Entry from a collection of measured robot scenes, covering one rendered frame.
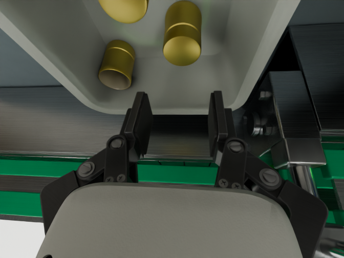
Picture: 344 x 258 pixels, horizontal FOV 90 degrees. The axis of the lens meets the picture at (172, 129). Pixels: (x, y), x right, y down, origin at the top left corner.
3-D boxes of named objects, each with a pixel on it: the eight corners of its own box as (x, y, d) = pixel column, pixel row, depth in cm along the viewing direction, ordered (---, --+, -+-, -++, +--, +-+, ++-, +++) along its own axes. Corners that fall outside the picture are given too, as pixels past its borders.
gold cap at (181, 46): (162, 1, 15) (158, 36, 14) (202, -2, 15) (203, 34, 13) (167, 36, 19) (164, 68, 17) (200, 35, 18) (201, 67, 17)
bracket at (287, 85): (237, 116, 25) (242, 164, 22) (261, 70, 16) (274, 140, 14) (263, 116, 25) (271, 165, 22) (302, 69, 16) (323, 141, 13)
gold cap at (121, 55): (93, 80, 19) (101, 51, 21) (122, 93, 21) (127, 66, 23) (105, 63, 17) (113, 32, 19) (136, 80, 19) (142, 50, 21)
